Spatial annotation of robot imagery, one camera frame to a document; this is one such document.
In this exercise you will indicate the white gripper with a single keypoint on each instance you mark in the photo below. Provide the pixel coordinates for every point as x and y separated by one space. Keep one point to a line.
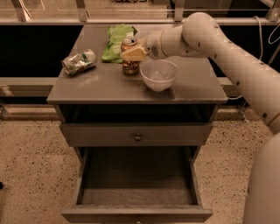
152 45

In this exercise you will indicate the orange soda can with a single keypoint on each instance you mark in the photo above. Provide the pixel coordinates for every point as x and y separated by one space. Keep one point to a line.
129 67

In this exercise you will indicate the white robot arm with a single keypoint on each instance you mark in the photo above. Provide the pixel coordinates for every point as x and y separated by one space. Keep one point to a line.
257 82

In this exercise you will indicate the crushed green white can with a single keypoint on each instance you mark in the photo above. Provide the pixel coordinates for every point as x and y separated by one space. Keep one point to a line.
79 62

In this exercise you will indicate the grey wooden drawer cabinet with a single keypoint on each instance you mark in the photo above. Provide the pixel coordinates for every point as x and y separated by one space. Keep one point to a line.
105 95

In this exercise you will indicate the round brass drawer knob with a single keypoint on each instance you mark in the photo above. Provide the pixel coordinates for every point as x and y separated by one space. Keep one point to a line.
138 137

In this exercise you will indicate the closed upper grey drawer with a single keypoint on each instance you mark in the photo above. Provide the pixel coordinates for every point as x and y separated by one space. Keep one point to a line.
122 134

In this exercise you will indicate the open grey drawer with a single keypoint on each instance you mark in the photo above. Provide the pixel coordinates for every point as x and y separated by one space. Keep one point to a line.
137 185

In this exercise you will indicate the green chip bag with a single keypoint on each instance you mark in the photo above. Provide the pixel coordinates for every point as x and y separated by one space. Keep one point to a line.
116 35

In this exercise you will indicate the white ceramic bowl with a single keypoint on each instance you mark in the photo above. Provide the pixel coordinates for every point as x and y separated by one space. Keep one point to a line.
159 75

